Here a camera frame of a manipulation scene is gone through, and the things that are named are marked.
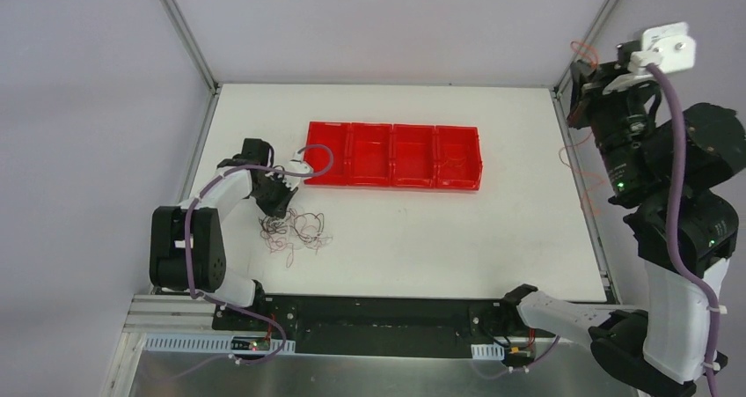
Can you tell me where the brown cable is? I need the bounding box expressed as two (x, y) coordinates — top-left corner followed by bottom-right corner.
(258, 207), (334, 268)

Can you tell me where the pink cable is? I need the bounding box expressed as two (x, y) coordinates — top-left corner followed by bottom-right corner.
(436, 146), (474, 180)

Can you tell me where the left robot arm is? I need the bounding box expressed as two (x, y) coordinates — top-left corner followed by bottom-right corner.
(149, 138), (312, 331)

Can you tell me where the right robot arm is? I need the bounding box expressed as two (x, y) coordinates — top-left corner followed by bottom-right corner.
(499, 61), (745, 396)

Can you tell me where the red bin far left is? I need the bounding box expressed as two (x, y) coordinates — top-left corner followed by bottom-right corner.
(304, 121), (351, 186)

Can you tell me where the red bin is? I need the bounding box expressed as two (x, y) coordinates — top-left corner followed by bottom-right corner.
(349, 123), (392, 187)
(304, 121), (351, 186)
(391, 124), (435, 188)
(435, 125), (483, 191)

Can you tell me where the red bin far right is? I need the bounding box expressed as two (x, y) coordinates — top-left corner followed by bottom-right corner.
(435, 125), (483, 191)

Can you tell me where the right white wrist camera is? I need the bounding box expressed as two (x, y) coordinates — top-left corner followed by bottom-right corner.
(603, 22), (697, 95)

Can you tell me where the aluminium frame rail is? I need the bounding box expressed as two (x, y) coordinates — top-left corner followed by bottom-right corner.
(122, 293), (649, 344)

